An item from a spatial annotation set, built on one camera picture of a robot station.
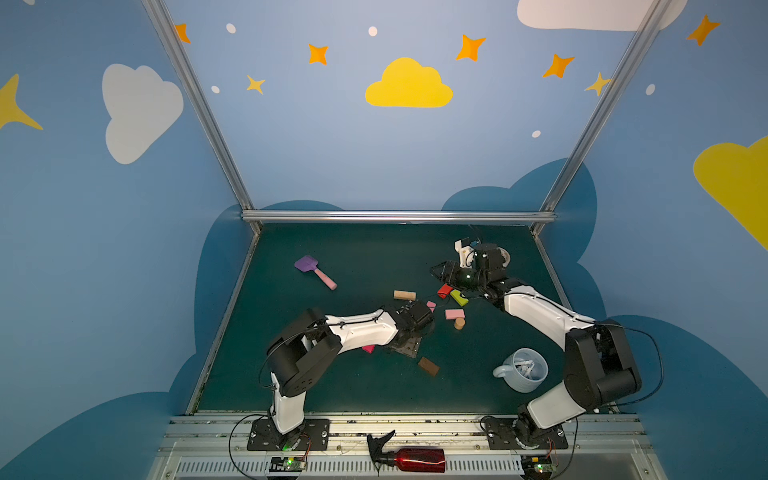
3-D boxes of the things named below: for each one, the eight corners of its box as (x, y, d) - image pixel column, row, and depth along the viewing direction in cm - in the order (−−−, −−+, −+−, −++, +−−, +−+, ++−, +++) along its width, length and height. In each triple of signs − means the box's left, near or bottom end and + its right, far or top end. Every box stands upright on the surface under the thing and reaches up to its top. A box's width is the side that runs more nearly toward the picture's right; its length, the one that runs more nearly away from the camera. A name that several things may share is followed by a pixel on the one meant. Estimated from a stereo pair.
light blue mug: (495, 392, 82) (504, 384, 76) (488, 358, 88) (496, 348, 82) (541, 392, 82) (554, 384, 76) (531, 358, 89) (541, 348, 83)
